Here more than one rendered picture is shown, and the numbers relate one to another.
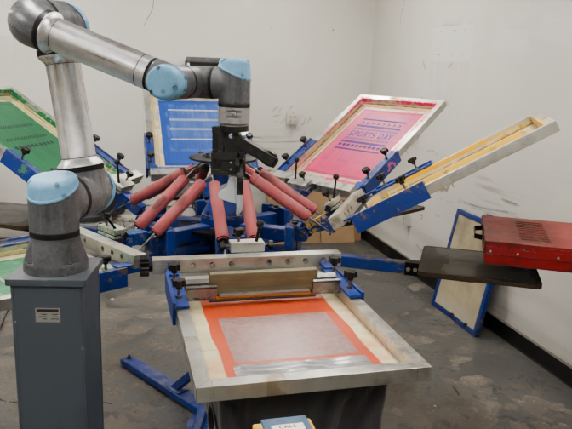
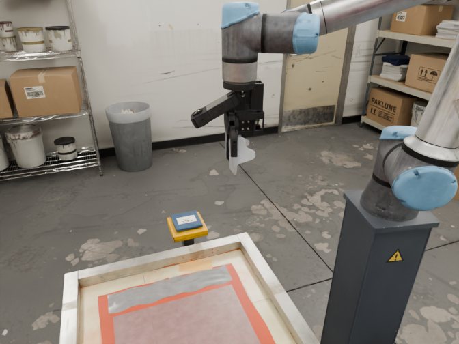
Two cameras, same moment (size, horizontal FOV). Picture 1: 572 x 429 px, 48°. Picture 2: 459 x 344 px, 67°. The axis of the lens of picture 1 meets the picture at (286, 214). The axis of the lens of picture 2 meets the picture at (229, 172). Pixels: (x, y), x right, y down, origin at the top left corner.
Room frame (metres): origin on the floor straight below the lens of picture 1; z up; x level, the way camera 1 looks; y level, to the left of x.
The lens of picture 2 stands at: (2.28, 0.04, 1.74)
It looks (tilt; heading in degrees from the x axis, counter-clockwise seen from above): 28 degrees down; 175
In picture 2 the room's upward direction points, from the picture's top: straight up
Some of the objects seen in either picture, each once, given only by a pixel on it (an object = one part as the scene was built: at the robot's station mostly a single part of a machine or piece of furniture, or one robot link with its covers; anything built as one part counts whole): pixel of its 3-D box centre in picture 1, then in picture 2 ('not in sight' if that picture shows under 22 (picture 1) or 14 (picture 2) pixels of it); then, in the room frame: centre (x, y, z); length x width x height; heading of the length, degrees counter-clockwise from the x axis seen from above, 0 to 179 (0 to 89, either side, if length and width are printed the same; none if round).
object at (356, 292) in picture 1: (340, 287); not in sight; (2.07, -0.20, 0.98); 0.30 x 0.05 x 0.07; 15
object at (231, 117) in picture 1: (233, 117); (239, 71); (1.52, 0.13, 1.58); 0.08 x 0.08 x 0.05
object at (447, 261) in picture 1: (369, 260); not in sight; (2.61, -0.36, 0.91); 1.34 x 0.40 x 0.08; 75
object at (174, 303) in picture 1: (176, 296); not in sight; (1.92, 0.34, 0.98); 0.30 x 0.05 x 0.07; 15
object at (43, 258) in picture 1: (55, 248); (392, 190); (1.50, 0.56, 1.25); 0.15 x 0.15 x 0.10
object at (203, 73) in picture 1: (191, 82); (289, 33); (1.53, 0.23, 1.66); 0.11 x 0.11 x 0.08; 75
